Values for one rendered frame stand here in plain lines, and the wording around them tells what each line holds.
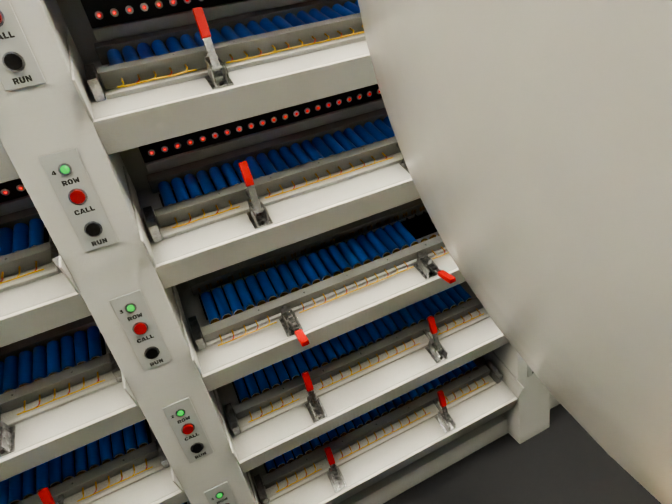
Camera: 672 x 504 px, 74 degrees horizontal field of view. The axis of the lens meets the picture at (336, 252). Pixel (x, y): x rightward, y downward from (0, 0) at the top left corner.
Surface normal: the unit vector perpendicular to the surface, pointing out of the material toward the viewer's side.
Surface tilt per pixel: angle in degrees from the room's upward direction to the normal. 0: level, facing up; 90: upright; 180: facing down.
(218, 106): 111
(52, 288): 21
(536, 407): 90
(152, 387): 90
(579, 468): 0
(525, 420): 90
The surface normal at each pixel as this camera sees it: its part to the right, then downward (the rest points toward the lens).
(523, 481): -0.20, -0.88
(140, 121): 0.44, 0.62
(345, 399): -0.04, -0.70
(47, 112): 0.39, 0.33
